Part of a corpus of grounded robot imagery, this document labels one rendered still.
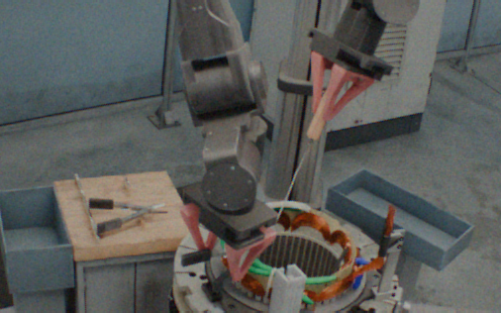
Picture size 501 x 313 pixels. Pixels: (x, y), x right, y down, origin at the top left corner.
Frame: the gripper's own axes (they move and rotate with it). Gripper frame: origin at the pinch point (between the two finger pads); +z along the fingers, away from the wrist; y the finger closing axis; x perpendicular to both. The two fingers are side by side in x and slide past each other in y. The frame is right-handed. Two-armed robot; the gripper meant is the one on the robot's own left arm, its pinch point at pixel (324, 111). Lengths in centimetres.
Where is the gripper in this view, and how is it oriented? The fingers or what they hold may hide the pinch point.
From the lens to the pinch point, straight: 104.1
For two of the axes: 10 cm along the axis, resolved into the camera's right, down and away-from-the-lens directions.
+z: -3.9, 8.8, 2.7
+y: 6.2, 4.7, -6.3
